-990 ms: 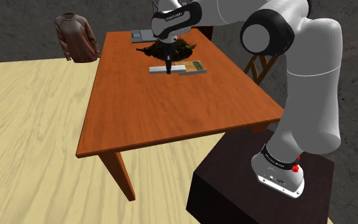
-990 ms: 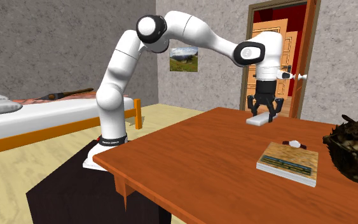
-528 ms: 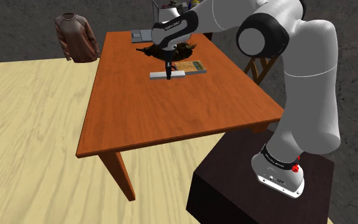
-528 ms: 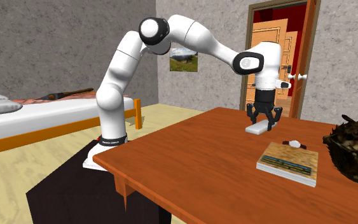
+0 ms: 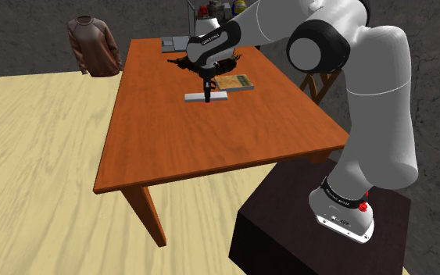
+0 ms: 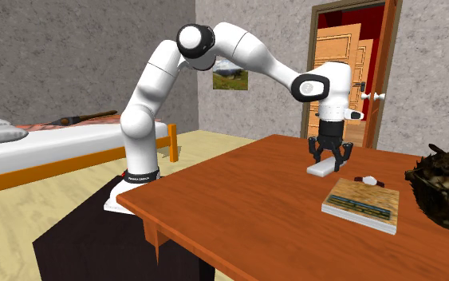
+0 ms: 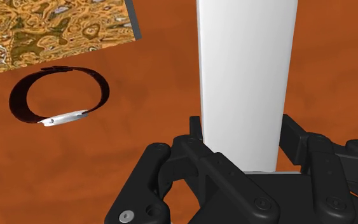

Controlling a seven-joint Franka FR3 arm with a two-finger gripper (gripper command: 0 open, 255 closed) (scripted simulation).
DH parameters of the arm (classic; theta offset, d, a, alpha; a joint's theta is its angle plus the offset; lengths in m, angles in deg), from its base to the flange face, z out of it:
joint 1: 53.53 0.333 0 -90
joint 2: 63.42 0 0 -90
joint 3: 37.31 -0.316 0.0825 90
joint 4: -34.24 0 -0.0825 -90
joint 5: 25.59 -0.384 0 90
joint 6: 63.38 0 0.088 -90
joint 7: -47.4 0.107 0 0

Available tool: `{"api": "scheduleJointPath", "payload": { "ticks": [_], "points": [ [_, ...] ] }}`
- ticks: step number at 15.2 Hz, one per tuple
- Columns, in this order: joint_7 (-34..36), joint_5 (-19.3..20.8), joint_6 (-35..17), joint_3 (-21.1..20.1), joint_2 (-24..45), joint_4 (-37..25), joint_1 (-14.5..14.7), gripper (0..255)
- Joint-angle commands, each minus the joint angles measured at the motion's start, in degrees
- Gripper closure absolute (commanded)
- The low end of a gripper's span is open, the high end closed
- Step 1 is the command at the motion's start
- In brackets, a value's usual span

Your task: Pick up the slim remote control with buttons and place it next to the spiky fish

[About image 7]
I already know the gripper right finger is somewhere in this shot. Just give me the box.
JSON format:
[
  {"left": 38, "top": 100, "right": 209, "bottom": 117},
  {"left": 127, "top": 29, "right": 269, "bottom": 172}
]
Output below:
[{"left": 279, "top": 113, "right": 358, "bottom": 224}]

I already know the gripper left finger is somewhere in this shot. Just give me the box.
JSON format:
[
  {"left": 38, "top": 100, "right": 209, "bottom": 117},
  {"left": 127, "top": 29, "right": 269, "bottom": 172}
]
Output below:
[{"left": 104, "top": 116, "right": 281, "bottom": 224}]

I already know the white tall slab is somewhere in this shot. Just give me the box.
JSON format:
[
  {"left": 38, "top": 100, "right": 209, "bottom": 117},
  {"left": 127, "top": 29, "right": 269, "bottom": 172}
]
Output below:
[{"left": 196, "top": 0, "right": 299, "bottom": 173}]

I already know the dark band silver wristwatch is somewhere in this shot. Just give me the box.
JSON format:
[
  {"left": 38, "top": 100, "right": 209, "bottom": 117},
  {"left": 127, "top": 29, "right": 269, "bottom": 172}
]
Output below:
[{"left": 8, "top": 65, "right": 111, "bottom": 127}]

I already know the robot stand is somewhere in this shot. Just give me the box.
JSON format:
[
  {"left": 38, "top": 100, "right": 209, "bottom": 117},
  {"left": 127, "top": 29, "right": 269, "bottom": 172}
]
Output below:
[{"left": 0, "top": 0, "right": 142, "bottom": 78}]

